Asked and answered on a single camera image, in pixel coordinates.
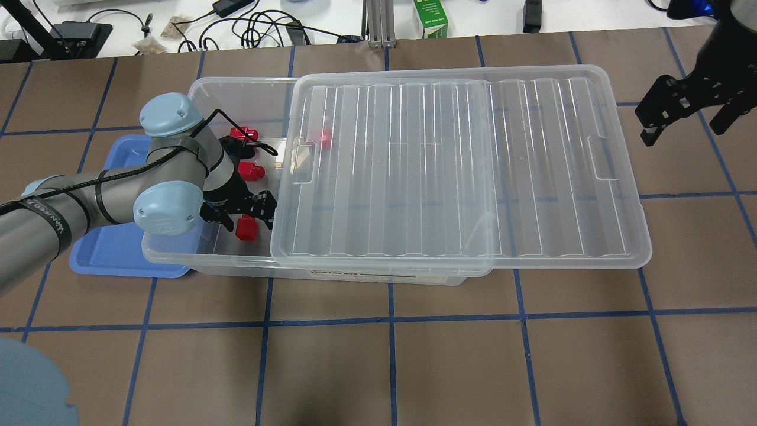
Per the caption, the green white carton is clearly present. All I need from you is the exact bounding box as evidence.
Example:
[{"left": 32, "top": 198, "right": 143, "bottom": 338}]
[{"left": 412, "top": 0, "right": 449, "bottom": 40}]

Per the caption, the clear plastic box lid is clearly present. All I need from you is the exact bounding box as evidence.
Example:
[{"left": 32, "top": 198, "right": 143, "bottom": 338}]
[{"left": 270, "top": 65, "right": 652, "bottom": 277}]

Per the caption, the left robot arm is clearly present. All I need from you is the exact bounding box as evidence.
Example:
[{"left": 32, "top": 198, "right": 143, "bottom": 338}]
[{"left": 1, "top": 92, "right": 278, "bottom": 293}]

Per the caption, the clear plastic storage box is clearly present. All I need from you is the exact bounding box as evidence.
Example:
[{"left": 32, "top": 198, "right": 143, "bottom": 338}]
[{"left": 141, "top": 72, "right": 499, "bottom": 285}]

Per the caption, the aluminium frame post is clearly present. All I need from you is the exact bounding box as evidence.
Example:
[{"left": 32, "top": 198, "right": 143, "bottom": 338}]
[{"left": 362, "top": 0, "right": 396, "bottom": 49}]

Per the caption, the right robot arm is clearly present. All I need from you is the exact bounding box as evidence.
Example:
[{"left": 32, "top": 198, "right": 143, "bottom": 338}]
[{"left": 635, "top": 1, "right": 756, "bottom": 147}]

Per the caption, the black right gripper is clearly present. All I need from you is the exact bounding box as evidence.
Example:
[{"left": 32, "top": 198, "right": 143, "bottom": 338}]
[{"left": 635, "top": 57, "right": 756, "bottom": 147}]

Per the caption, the black cable bundle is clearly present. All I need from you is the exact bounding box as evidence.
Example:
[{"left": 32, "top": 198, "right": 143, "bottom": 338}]
[{"left": 177, "top": 6, "right": 344, "bottom": 54}]

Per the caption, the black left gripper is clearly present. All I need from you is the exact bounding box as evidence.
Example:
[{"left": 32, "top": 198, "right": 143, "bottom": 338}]
[{"left": 200, "top": 177, "right": 277, "bottom": 232}]

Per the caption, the black power adapter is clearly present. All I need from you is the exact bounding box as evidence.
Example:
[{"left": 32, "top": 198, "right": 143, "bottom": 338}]
[{"left": 212, "top": 0, "right": 256, "bottom": 18}]

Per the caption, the blue plastic tray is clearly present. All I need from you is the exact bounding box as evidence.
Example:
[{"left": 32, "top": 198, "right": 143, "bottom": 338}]
[{"left": 69, "top": 135, "right": 189, "bottom": 279}]

